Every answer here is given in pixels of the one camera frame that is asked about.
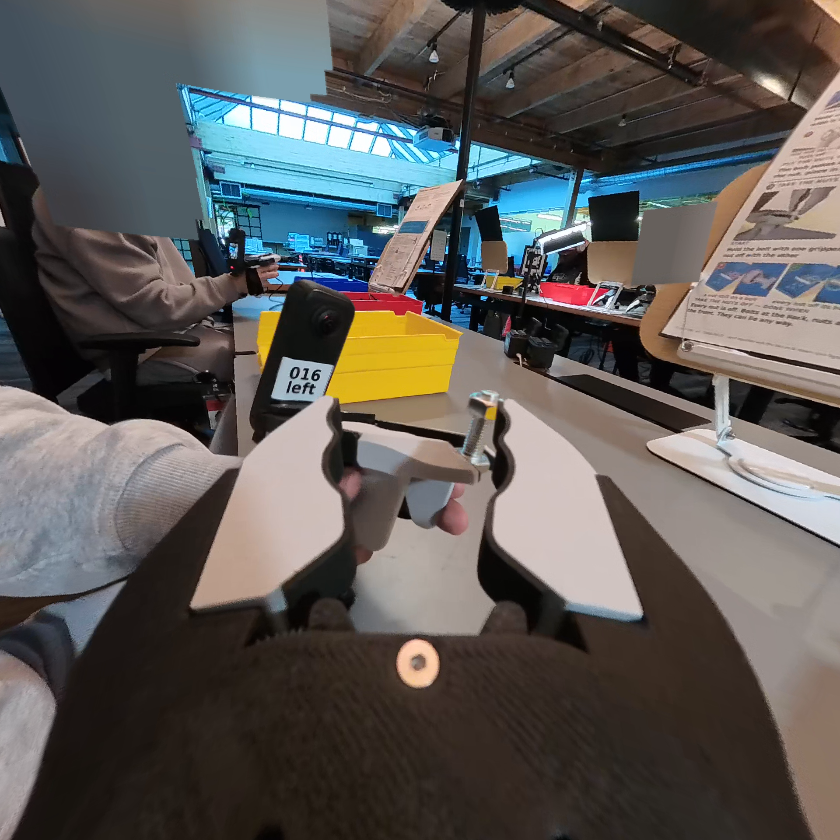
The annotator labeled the person's grey sweatshirt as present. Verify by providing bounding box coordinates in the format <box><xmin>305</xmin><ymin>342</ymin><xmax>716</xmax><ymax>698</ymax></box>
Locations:
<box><xmin>0</xmin><ymin>604</ymin><xmax>74</xmax><ymax>840</ymax></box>

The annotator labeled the long wooden office desk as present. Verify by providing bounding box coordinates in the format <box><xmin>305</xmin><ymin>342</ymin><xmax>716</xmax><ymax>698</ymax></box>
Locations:
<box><xmin>453</xmin><ymin>282</ymin><xmax>644</xmax><ymax>329</ymax></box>

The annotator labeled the silver hex bolt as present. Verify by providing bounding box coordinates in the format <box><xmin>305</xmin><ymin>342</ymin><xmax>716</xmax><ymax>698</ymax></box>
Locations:
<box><xmin>459</xmin><ymin>390</ymin><xmax>505</xmax><ymax>470</ymax></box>

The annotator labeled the person's left forearm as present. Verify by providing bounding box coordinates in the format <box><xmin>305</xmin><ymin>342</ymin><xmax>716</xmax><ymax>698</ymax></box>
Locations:
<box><xmin>0</xmin><ymin>386</ymin><xmax>245</xmax><ymax>598</ymax></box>

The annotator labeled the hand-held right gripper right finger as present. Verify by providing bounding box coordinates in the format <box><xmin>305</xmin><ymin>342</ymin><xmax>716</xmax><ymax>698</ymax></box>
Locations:
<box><xmin>476</xmin><ymin>398</ymin><xmax>646</xmax><ymax>626</ymax></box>

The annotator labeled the red plastic bin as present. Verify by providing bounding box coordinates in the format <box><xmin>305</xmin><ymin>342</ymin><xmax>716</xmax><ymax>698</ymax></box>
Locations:
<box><xmin>338</xmin><ymin>292</ymin><xmax>424</xmax><ymax>317</ymax></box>
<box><xmin>538</xmin><ymin>282</ymin><xmax>608</xmax><ymax>306</ymax></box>

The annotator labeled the black office chair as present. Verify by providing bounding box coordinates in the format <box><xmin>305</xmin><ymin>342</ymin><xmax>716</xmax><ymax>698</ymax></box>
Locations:
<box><xmin>0</xmin><ymin>161</ymin><xmax>201</xmax><ymax>421</ymax></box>

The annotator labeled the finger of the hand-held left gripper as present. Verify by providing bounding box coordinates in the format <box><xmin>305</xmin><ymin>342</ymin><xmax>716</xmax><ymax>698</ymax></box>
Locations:
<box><xmin>406</xmin><ymin>481</ymin><xmax>455</xmax><ymax>530</ymax></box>
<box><xmin>346</xmin><ymin>438</ymin><xmax>487</xmax><ymax>553</ymax></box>

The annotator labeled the printed instruction sheet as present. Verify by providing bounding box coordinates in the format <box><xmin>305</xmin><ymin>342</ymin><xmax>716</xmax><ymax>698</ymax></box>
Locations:
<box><xmin>661</xmin><ymin>72</ymin><xmax>840</xmax><ymax>375</ymax></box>

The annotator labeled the person's left hand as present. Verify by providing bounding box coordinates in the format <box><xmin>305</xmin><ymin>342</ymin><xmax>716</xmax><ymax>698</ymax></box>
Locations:
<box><xmin>338</xmin><ymin>467</ymin><xmax>470</xmax><ymax>567</ymax></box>

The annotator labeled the grey desk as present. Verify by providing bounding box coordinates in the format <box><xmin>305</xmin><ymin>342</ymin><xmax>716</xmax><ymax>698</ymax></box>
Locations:
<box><xmin>226</xmin><ymin>295</ymin><xmax>840</xmax><ymax>840</ymax></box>

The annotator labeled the wooden board with sheet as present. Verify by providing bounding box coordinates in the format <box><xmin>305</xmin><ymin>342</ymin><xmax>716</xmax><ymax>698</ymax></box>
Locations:
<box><xmin>369</xmin><ymin>179</ymin><xmax>464</xmax><ymax>293</ymax></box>

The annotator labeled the black desk cable cover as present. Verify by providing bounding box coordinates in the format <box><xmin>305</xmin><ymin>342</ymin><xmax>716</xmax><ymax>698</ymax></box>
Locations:
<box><xmin>554</xmin><ymin>374</ymin><xmax>713</xmax><ymax>431</ymax></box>

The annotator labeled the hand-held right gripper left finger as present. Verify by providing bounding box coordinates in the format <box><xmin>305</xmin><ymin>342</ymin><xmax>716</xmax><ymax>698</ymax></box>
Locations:
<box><xmin>189</xmin><ymin>395</ymin><xmax>358</xmax><ymax>616</ymax></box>

